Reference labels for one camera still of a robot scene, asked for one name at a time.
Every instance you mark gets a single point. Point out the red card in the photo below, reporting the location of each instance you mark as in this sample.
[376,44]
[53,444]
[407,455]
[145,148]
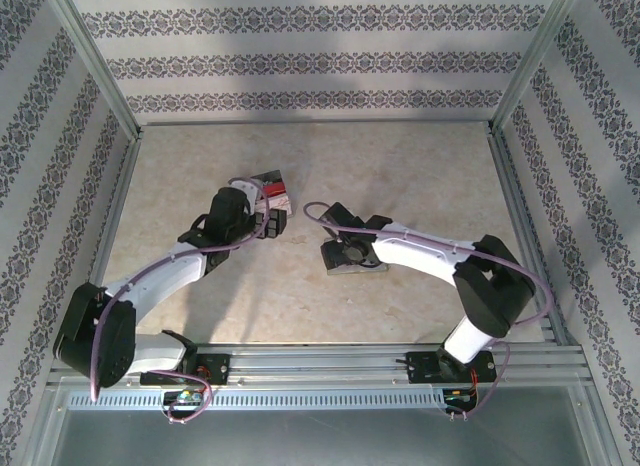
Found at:
[279,188]

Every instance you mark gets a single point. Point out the black VIP card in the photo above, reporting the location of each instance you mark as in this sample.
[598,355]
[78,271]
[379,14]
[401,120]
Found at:
[272,176]

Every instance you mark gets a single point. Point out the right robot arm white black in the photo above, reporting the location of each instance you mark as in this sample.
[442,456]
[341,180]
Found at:
[425,251]

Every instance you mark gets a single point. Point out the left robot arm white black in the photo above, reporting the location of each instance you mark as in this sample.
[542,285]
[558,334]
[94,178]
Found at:
[160,271]

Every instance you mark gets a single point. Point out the grey sheet metal shelf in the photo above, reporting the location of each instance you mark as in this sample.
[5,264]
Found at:
[320,436]

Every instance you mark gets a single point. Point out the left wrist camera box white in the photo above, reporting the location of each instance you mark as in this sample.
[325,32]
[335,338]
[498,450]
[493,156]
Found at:
[247,186]

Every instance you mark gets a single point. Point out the aluminium side rail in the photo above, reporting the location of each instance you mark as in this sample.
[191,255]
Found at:
[124,171]
[506,171]

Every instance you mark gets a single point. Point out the aluminium mounting rail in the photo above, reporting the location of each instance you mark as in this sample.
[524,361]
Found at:
[320,363]

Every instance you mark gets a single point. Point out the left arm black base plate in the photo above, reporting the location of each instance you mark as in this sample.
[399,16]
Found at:
[220,368]

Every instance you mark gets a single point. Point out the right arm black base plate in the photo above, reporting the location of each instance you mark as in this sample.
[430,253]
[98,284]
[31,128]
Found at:
[420,371]

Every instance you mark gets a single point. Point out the aluminium corner post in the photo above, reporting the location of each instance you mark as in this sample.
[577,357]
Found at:
[95,61]
[532,61]

